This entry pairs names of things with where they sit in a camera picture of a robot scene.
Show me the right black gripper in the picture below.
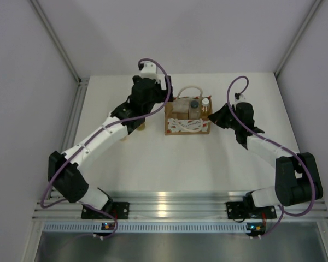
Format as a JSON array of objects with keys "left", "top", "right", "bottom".
[{"left": 208, "top": 104, "right": 241, "bottom": 131}]

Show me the red cap yellow bottle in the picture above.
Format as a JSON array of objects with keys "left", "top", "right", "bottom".
[{"left": 136, "top": 123, "right": 145, "bottom": 131}]

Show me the burlap watermelon canvas bag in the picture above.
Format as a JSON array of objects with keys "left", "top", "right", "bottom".
[{"left": 164, "top": 85, "right": 213, "bottom": 135}]

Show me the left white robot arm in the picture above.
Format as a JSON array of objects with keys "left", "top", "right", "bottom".
[{"left": 48, "top": 75, "right": 173, "bottom": 218}]

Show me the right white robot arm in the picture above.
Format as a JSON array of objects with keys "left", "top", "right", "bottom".
[{"left": 208, "top": 102, "right": 323, "bottom": 217}]

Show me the white cap clear bottle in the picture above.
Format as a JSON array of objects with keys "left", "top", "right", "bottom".
[{"left": 200, "top": 98, "right": 210, "bottom": 119}]

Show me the grey cap clear bottle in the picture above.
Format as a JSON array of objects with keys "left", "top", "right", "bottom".
[{"left": 189, "top": 99, "right": 200, "bottom": 120}]

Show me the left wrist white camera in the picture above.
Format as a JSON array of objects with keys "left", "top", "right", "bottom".
[{"left": 138, "top": 61, "right": 159, "bottom": 81}]

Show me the wrist white camera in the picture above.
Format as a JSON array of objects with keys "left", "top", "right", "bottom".
[
  {"left": 138, "top": 61, "right": 159, "bottom": 81},
  {"left": 234, "top": 93, "right": 246, "bottom": 104}
]

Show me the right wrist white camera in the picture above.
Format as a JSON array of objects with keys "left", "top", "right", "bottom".
[{"left": 234, "top": 93, "right": 246, "bottom": 104}]

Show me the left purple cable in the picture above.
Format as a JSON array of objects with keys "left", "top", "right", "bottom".
[{"left": 40, "top": 58, "right": 172, "bottom": 240}]

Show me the purple cable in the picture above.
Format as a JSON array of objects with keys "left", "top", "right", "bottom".
[
  {"left": 225, "top": 76, "right": 318, "bottom": 237},
  {"left": 40, "top": 58, "right": 172, "bottom": 240}
]

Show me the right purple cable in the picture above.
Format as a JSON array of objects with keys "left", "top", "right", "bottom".
[{"left": 225, "top": 76, "right": 318, "bottom": 237}]

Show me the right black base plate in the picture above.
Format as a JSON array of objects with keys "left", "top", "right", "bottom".
[{"left": 226, "top": 201, "right": 277, "bottom": 222}]

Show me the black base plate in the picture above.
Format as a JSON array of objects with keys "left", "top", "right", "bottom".
[
  {"left": 226, "top": 201, "right": 277, "bottom": 222},
  {"left": 81, "top": 201, "right": 130, "bottom": 219}
]

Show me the aluminium extrusion rail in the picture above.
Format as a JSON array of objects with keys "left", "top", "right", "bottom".
[{"left": 32, "top": 192, "right": 328, "bottom": 222}]

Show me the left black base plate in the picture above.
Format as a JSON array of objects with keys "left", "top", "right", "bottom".
[{"left": 81, "top": 201, "right": 130, "bottom": 219}]

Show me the white slotted cable duct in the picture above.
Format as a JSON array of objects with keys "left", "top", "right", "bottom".
[{"left": 43, "top": 222, "right": 263, "bottom": 233}]

